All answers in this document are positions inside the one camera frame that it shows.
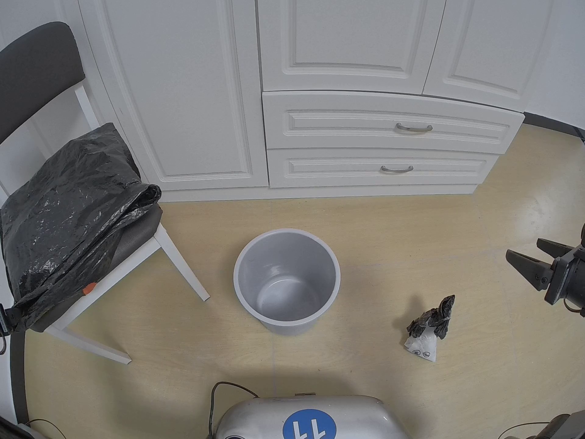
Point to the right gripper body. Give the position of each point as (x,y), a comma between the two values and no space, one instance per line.
(571,281)

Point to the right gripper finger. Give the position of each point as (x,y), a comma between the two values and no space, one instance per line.
(532,270)
(555,247)

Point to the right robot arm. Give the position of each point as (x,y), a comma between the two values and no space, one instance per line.
(571,428)

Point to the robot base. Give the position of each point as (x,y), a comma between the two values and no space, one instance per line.
(256,419)

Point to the crumpled black plastic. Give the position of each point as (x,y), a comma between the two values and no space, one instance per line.
(432,320)

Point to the white trash bin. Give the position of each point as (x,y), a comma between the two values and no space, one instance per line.
(256,263)

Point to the clear printed wrapper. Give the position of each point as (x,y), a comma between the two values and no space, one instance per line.
(424,348)

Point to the white wardrobe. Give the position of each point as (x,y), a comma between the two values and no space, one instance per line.
(183,85)

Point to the small orange tag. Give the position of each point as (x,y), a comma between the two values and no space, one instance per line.
(90,289)

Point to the white chair dark grey seat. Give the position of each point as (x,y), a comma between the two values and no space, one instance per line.
(36,71)

